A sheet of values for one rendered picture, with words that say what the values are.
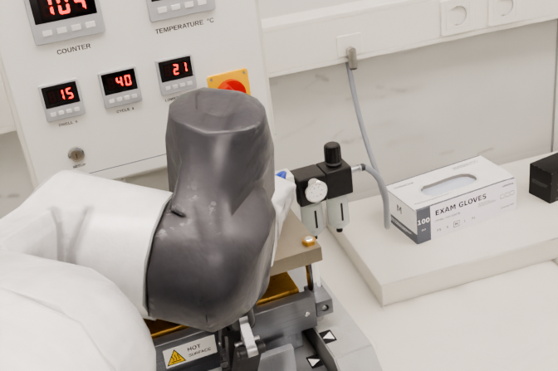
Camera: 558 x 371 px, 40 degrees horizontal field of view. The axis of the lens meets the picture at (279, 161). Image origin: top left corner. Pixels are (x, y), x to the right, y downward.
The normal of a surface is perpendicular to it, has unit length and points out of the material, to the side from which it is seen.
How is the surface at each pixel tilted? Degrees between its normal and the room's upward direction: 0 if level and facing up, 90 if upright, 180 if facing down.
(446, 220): 90
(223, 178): 58
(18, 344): 41
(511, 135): 90
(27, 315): 31
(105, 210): 26
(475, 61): 90
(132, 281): 81
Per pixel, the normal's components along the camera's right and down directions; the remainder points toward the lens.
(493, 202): 0.41, 0.36
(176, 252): -0.15, -0.17
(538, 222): -0.11, -0.89
